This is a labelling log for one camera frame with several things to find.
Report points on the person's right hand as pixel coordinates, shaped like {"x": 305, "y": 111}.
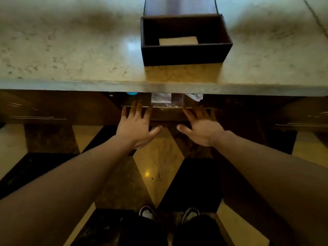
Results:
{"x": 205, "y": 130}

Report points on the person's left hand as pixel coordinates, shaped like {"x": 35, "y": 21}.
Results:
{"x": 135, "y": 128}

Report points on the dark wooden drawer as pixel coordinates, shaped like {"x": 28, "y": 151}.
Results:
{"x": 166, "y": 115}

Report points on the dark wooden tissue box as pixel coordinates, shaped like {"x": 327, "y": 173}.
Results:
{"x": 184, "y": 55}

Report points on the white napkin stack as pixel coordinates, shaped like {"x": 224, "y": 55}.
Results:
{"x": 178, "y": 41}

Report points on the person's right forearm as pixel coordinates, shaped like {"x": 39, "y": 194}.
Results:
{"x": 271, "y": 176}

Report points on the person's left forearm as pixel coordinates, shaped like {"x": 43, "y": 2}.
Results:
{"x": 64, "y": 184}

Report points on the person's right shoe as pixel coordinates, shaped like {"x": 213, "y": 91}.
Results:
{"x": 190, "y": 214}

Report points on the person's shoe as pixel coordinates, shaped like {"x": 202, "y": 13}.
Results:
{"x": 147, "y": 213}
{"x": 190, "y": 214}

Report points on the person's left shoe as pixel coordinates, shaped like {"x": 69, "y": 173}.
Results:
{"x": 147, "y": 213}

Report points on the small blue object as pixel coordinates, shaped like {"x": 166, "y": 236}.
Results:
{"x": 131, "y": 93}

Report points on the dark wooden counter cabinet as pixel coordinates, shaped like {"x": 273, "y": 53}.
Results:
{"x": 64, "y": 107}

